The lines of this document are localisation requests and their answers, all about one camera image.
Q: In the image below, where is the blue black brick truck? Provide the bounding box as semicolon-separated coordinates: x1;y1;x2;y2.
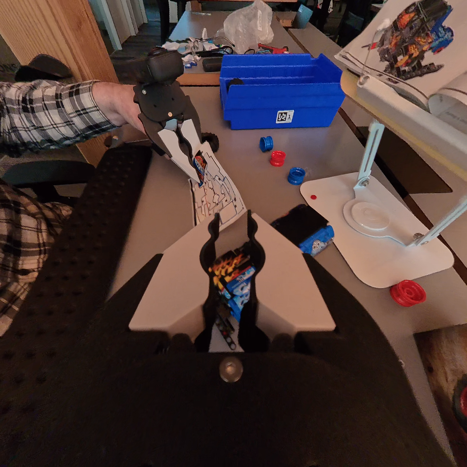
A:
199;205;336;351

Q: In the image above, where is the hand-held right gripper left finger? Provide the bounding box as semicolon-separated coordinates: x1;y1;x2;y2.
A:
130;212;219;351

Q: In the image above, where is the person's plaid shirt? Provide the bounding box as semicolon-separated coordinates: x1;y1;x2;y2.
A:
0;183;73;336

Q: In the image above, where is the grey desk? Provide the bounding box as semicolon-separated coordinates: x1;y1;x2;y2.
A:
110;70;467;467

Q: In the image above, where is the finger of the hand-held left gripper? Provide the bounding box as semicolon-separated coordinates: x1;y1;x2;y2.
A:
164;126;198;181
180;119;205;155

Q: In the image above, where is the person's left forearm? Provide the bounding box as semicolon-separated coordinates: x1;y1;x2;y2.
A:
0;79;121;157

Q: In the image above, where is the instruction booklet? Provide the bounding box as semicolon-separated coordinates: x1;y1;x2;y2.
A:
336;0;467;132

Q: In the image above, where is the clear plastic bag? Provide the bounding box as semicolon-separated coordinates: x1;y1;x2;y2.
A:
221;0;275;53

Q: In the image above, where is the black office chair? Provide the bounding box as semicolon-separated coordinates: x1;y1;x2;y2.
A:
13;55;73;82

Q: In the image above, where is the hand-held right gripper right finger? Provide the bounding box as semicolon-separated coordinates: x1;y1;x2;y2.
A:
247;212;336;349

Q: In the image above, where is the large red wheel hub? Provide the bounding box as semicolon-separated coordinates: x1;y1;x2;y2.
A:
390;280;427;307

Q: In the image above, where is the blue storage bin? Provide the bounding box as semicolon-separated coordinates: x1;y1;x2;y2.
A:
219;53;345;130

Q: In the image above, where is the monster truck set box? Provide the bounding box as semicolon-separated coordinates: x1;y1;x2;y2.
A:
415;325;467;453

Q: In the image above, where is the person's left hand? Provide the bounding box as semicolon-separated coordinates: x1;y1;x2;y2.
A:
95;81;148;133

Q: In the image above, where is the white book stand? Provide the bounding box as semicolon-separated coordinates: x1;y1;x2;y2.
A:
301;70;467;289

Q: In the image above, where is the dark perforated panel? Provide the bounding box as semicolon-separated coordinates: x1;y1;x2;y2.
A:
0;146;154;453

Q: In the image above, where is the white sticker sheet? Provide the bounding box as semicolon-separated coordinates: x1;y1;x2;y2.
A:
189;143;246;227

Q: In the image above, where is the wooden background table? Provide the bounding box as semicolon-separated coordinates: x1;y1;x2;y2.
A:
168;9;300;87

